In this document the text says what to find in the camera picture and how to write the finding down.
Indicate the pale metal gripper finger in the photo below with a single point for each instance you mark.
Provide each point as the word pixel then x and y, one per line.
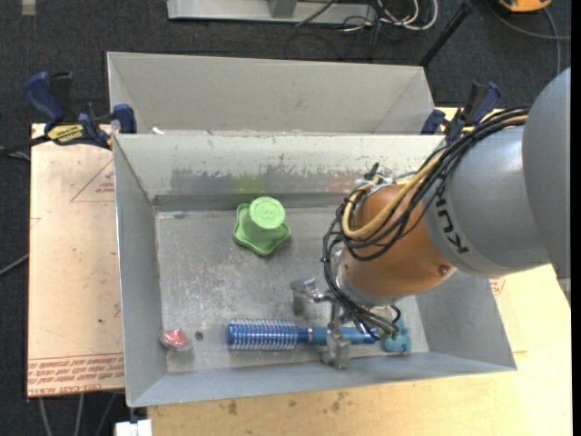
pixel 301 294
pixel 337 351

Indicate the blue hairbrush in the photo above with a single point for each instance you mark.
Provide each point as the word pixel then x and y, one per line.
pixel 268 335

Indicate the light blue small toy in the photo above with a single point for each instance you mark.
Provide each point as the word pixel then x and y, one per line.
pixel 397 343

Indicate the green star-based cup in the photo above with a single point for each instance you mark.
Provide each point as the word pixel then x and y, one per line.
pixel 262 225

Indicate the grey metal bin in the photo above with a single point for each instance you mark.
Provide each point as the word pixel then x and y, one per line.
pixel 218 280

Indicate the red and clear spinning top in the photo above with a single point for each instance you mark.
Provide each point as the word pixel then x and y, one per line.
pixel 175 338

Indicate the brown cardboard board red print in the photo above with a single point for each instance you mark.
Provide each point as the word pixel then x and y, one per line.
pixel 72 261

